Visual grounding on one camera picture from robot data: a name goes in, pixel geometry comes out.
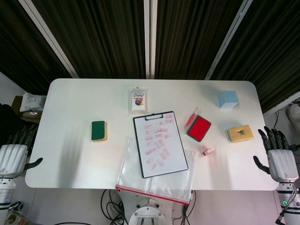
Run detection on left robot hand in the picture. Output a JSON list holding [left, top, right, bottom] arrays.
[[0, 123, 44, 179]]

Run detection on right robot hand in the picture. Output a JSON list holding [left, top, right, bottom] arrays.
[[253, 126, 300, 182]]

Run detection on white rubber stamp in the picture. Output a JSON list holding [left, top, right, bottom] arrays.
[[202, 147, 215, 158]]

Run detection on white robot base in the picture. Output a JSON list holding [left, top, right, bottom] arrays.
[[127, 202, 176, 225]]

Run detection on brown cardboard box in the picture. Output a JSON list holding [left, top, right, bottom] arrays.
[[11, 95, 43, 125]]

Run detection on white rounded object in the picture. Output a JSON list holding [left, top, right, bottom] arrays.
[[286, 103, 300, 123]]

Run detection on yellow sponge with square hole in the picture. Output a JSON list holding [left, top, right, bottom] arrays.
[[225, 124, 255, 143]]

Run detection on white parcel bag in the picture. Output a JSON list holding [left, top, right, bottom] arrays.
[[19, 92, 46, 112]]

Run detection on light blue foam cube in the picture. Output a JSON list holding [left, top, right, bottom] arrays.
[[217, 90, 240, 110]]

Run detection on green yellow scouring sponge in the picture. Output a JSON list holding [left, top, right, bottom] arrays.
[[90, 120, 109, 142]]

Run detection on red ink pad case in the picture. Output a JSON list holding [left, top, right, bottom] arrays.
[[184, 107, 212, 143]]

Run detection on white stamped paper sheet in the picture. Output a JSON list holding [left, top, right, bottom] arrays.
[[135, 112, 187, 177]]

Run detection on clear mesh zipper pouch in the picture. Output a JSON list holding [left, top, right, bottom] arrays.
[[115, 136, 196, 206]]

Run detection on black clipboard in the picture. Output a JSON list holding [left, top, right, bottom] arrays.
[[132, 111, 189, 179]]

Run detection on packaged white sponge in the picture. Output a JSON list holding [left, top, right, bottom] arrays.
[[127, 86, 150, 115]]

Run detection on dark pleated curtain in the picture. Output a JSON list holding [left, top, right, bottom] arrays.
[[0, 0, 300, 113]]

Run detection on black cable bundle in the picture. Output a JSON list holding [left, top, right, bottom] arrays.
[[100, 189, 125, 225]]

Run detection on white frame post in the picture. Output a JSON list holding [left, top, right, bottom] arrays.
[[18, 0, 80, 79], [204, 0, 254, 81], [143, 0, 158, 79]]

